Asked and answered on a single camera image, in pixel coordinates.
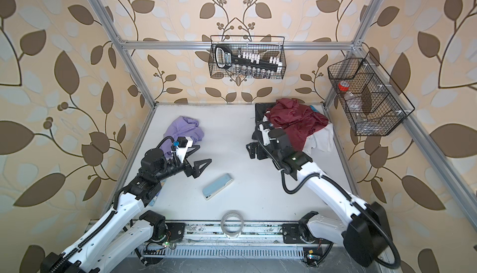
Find right black wire basket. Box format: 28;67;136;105
327;53;415;136

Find black wire basket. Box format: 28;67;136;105
327;53;415;136
208;34;286;80

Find clear bottle red cap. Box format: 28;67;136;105
338;80;369;122

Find back black wire basket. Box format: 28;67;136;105
208;34;286;80

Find black socket wrench set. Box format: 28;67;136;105
209;43;286;76

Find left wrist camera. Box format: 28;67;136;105
171;136;193;163

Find black cloth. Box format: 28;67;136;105
255;102;276;123

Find white cloth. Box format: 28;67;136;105
303;123;334;155

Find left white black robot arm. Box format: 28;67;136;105
40;136;212;273

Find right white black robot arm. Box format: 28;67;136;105
246;122;401;269

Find light blue sponge block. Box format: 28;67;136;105
202;173;234;200

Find lavender purple cloth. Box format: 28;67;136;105
160;116;204;159

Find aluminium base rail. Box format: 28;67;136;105
87;219;355;259

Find maroon cloth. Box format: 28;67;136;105
265;98;329;151

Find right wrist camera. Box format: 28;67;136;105
257;122;270;146

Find teal cloth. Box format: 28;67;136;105
309;105;321;114

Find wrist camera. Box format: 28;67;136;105
257;122;270;146
171;136;193;163

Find clear tape roll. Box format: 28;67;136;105
220;210;245;239

